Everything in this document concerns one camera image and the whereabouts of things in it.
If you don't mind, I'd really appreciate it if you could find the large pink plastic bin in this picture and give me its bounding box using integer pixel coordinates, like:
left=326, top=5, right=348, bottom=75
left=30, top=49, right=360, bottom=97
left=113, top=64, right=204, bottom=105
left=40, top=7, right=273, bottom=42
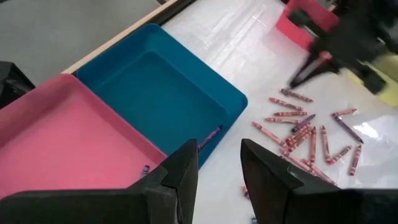
left=0, top=73, right=169, bottom=200

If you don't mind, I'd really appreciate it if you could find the yellow plastic bin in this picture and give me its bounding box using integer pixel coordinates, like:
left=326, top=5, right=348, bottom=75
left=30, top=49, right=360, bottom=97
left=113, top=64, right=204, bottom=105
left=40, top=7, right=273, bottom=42
left=347, top=52, right=398, bottom=108

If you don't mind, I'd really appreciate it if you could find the small red plastic bin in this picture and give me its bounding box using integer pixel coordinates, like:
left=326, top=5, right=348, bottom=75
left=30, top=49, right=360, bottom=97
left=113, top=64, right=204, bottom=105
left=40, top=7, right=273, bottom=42
left=275, top=0, right=340, bottom=52

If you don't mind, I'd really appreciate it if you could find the blue plastic bin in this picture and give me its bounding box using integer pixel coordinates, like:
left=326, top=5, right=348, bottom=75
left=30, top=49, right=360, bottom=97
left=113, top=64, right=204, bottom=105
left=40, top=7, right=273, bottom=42
left=75, top=23, right=249, bottom=169

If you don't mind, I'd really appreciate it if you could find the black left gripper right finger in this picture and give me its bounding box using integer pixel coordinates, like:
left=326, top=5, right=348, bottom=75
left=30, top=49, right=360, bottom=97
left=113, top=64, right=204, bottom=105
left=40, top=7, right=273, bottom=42
left=240, top=138, right=398, bottom=224

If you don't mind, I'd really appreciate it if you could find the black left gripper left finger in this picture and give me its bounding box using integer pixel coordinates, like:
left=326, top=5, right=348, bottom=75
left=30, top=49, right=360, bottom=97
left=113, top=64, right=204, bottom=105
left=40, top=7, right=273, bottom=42
left=0, top=138, right=200, bottom=224

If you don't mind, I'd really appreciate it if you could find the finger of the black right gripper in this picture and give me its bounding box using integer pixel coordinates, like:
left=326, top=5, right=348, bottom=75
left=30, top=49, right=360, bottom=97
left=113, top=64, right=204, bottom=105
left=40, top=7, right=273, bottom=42
left=357, top=63, right=388, bottom=95
left=289, top=51, right=340, bottom=89

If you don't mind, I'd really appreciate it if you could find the purple crayon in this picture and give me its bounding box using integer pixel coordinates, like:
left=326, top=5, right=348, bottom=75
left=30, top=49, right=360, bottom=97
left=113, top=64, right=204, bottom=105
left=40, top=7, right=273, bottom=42
left=198, top=124, right=223, bottom=151
left=290, top=113, right=317, bottom=134
left=333, top=116, right=364, bottom=144

